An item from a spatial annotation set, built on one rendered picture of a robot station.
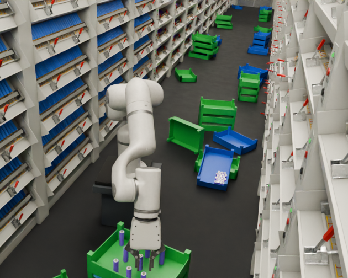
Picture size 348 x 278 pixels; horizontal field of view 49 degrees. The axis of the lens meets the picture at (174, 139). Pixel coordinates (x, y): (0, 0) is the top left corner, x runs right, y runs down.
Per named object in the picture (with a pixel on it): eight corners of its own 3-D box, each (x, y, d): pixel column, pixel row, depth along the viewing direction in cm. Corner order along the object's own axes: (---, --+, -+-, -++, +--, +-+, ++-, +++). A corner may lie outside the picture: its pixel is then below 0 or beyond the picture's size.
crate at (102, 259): (87, 271, 132) (86, 254, 128) (120, 236, 148) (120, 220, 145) (163, 308, 121) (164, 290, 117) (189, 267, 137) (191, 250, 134)
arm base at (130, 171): (109, 178, 200) (107, 148, 191) (114, 159, 217) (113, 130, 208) (145, 180, 201) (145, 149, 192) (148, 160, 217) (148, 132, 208)
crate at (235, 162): (194, 171, 270) (195, 161, 267) (199, 158, 288) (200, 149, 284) (236, 180, 265) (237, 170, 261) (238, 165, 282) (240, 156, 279)
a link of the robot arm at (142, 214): (160, 205, 129) (159, 214, 129) (133, 204, 128) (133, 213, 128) (161, 211, 120) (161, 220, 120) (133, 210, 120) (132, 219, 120)
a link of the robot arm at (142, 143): (110, 108, 125) (116, 198, 114) (156, 111, 131) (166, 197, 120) (104, 119, 133) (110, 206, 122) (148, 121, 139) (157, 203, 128)
